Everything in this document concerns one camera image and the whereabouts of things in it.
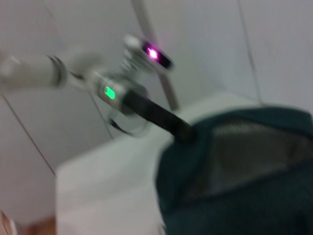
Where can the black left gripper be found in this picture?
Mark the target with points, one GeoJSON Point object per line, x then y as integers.
{"type": "Point", "coordinates": [146, 107]}

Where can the dark teal insulated bag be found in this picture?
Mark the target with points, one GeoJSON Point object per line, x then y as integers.
{"type": "Point", "coordinates": [234, 195]}

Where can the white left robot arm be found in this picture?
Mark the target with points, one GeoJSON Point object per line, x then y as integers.
{"type": "Point", "coordinates": [31, 71]}

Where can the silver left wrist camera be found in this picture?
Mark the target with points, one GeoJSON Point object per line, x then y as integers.
{"type": "Point", "coordinates": [152, 54]}

